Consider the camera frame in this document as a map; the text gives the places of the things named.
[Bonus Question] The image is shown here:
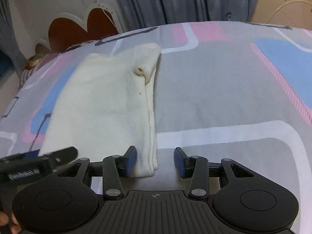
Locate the cream knit sweater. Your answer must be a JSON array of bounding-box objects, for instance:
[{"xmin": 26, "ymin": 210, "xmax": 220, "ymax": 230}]
[{"xmin": 40, "ymin": 43, "xmax": 161, "ymax": 177}]

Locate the person left hand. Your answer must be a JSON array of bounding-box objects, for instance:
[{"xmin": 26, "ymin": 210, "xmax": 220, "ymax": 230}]
[{"xmin": 0, "ymin": 211, "xmax": 22, "ymax": 234}]

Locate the striped pillow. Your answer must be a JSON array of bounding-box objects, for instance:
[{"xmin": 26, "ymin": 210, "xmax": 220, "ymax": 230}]
[{"xmin": 19, "ymin": 50, "xmax": 77, "ymax": 91}]

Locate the patterned bed sheet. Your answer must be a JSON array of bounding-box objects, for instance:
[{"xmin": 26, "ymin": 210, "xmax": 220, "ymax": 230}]
[{"xmin": 1, "ymin": 22, "xmax": 311, "ymax": 233}]

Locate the left side blue curtain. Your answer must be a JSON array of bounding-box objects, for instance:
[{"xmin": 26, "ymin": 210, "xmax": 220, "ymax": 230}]
[{"xmin": 0, "ymin": 0, "xmax": 27, "ymax": 77}]

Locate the red heart headboard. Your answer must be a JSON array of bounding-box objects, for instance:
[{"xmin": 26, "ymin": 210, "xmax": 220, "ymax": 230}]
[{"xmin": 34, "ymin": 3, "xmax": 123, "ymax": 54}]

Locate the cream round headboard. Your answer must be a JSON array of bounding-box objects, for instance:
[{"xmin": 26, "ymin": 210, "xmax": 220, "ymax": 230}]
[{"xmin": 249, "ymin": 0, "xmax": 311, "ymax": 30}]

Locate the blue grey curtain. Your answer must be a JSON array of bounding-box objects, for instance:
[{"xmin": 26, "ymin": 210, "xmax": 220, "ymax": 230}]
[{"xmin": 118, "ymin": 0, "xmax": 258, "ymax": 30}]

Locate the white charger cable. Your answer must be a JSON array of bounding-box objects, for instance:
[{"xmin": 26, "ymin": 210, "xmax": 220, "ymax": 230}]
[{"xmin": 78, "ymin": 0, "xmax": 118, "ymax": 28}]

